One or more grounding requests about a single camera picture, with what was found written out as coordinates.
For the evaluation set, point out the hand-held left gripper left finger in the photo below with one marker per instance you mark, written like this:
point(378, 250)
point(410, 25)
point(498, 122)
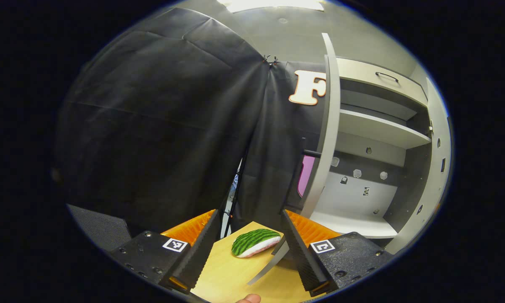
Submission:
point(202, 248)

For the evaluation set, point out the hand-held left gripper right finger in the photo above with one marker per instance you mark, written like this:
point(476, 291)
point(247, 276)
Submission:
point(300, 252)

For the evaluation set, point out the white cabinet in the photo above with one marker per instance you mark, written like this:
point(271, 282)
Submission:
point(361, 198)

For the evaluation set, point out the white cabinet shelf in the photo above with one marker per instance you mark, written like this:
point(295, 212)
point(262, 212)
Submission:
point(378, 128)

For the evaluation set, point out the metal door hinge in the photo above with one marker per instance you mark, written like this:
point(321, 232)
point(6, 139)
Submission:
point(431, 128)

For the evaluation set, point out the watermelon slice toy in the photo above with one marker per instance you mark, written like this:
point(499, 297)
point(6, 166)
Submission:
point(254, 242)

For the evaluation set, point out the grey mesh panel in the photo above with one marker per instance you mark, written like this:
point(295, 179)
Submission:
point(101, 227)

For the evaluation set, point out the black backdrop cloth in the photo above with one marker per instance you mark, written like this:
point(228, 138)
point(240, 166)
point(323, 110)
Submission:
point(151, 126)

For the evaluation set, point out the round ceiling sensor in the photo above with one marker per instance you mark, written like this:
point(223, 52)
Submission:
point(282, 20)

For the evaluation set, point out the ceiling light panel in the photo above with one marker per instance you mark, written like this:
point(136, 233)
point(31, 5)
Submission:
point(273, 4)

